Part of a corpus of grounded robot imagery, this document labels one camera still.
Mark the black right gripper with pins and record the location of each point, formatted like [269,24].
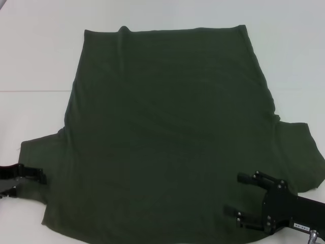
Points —
[287,208]

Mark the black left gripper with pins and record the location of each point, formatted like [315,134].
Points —
[7,178]

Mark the dark green shirt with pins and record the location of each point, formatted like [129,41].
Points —
[162,114]

